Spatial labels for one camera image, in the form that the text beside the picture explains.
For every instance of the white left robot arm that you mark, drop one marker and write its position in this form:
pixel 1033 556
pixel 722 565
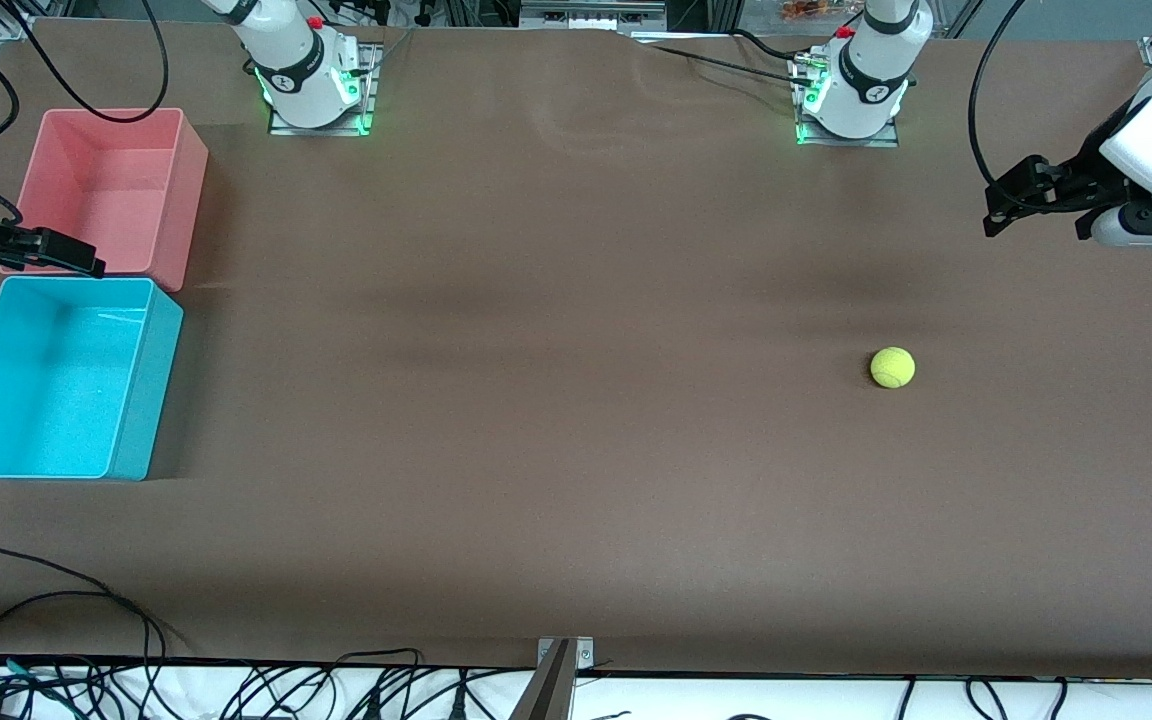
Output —
pixel 866 80

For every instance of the orange object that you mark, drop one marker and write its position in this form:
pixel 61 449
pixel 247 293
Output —
pixel 814 10

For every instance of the yellow-green tennis ball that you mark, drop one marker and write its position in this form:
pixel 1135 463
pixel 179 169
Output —
pixel 893 367

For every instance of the blue plastic bin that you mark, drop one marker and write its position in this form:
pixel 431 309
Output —
pixel 46 390

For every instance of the pink plastic bin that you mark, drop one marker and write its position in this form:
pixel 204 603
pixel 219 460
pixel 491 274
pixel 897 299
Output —
pixel 101 190

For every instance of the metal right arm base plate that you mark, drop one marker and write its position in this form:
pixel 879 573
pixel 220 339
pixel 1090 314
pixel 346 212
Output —
pixel 368 100

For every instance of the grey aluminium bar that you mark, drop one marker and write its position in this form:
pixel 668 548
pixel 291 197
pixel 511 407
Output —
pixel 548 690

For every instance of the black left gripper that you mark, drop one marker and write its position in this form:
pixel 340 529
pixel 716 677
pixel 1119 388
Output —
pixel 1082 180

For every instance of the grey metal device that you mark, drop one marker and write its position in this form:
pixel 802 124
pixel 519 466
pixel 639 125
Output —
pixel 591 14

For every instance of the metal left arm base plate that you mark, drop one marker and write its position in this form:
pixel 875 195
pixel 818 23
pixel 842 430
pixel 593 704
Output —
pixel 891 138

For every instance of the silver metal bracket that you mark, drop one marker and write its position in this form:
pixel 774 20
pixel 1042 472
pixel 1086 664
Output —
pixel 584 652

